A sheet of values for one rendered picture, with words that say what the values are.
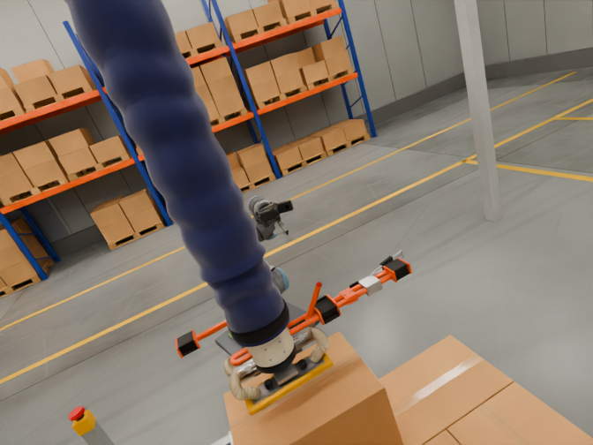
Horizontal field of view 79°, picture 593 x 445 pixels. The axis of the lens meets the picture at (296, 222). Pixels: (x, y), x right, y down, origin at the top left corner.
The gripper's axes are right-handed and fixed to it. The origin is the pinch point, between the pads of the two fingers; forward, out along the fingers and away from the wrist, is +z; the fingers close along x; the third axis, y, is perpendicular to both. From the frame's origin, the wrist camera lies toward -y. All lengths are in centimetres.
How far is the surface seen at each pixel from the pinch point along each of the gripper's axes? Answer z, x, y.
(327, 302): 20.8, -32.2, 0.3
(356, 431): 41, -76, 13
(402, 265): 24, -32, -34
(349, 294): 22.9, -32.5, -8.8
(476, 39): -130, 25, -253
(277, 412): 25, -63, 36
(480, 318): -40, -158, -126
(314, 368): 35, -45, 17
